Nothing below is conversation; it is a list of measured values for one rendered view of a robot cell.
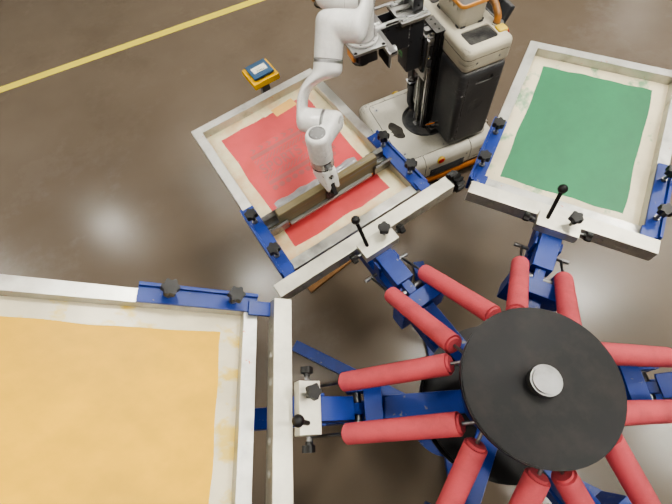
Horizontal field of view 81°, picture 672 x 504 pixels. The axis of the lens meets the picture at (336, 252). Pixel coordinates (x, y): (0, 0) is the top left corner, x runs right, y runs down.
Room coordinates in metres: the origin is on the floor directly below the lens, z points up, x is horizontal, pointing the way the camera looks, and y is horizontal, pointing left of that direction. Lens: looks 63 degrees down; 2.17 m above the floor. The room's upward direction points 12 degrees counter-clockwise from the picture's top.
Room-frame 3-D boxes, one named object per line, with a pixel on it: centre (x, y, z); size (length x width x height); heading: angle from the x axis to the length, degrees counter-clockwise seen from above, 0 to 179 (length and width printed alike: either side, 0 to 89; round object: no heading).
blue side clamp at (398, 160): (0.91, -0.29, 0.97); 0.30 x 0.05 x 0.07; 22
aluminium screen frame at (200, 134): (1.02, 0.06, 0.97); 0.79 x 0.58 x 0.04; 22
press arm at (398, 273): (0.50, -0.15, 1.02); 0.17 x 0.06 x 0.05; 22
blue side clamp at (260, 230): (0.70, 0.22, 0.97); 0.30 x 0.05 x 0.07; 22
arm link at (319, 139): (0.86, -0.04, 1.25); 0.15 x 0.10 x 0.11; 156
